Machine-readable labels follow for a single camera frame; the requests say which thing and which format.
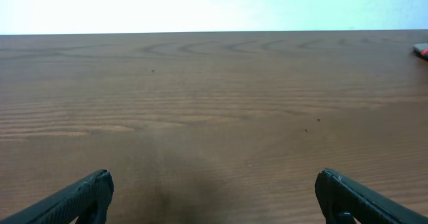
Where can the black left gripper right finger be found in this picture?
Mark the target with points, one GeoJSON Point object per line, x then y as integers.
{"type": "Point", "coordinates": [343, 200]}

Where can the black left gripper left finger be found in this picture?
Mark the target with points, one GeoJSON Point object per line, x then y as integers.
{"type": "Point", "coordinates": [85, 201]}

